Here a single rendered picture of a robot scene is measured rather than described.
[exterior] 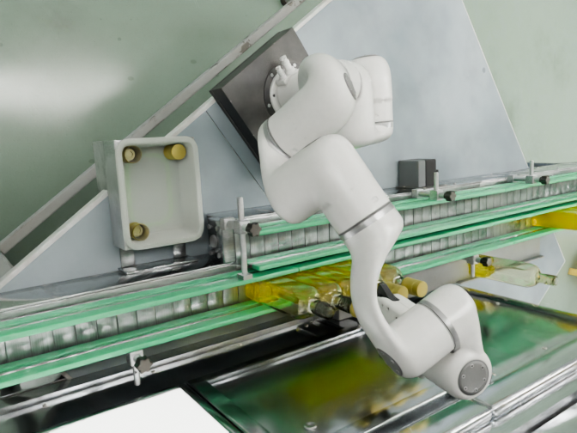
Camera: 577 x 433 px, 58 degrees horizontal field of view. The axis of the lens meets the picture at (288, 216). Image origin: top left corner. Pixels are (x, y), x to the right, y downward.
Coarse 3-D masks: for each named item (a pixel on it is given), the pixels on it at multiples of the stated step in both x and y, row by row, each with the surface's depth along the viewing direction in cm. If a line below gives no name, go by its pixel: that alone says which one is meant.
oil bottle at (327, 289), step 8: (296, 272) 114; (304, 272) 114; (296, 280) 109; (304, 280) 108; (312, 280) 108; (320, 280) 108; (328, 280) 107; (320, 288) 103; (328, 288) 103; (336, 288) 103; (320, 296) 102; (328, 296) 102
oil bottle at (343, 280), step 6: (306, 270) 116; (312, 270) 116; (318, 270) 116; (324, 270) 116; (330, 270) 115; (318, 276) 112; (324, 276) 111; (330, 276) 110; (336, 276) 110; (342, 276) 110; (348, 276) 110; (336, 282) 107; (342, 282) 106; (348, 282) 106; (342, 288) 106; (348, 288) 105; (348, 294) 105
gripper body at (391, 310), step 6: (396, 294) 89; (378, 300) 88; (384, 300) 86; (390, 300) 86; (402, 300) 86; (408, 300) 86; (384, 306) 86; (390, 306) 84; (396, 306) 84; (402, 306) 83; (408, 306) 83; (384, 312) 85; (390, 312) 84; (396, 312) 82; (402, 312) 82; (390, 318) 84; (396, 318) 82
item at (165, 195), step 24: (120, 144) 100; (144, 144) 105; (168, 144) 111; (192, 144) 109; (120, 168) 101; (144, 168) 111; (168, 168) 114; (192, 168) 110; (120, 192) 101; (144, 192) 111; (168, 192) 114; (192, 192) 112; (144, 216) 112; (168, 216) 115; (192, 216) 113; (144, 240) 108; (168, 240) 108; (192, 240) 111
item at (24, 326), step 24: (504, 216) 161; (528, 216) 164; (408, 240) 135; (432, 240) 138; (312, 264) 115; (168, 288) 102; (192, 288) 101; (216, 288) 101; (48, 312) 91; (72, 312) 91; (96, 312) 90; (120, 312) 91; (0, 336) 80; (24, 336) 82
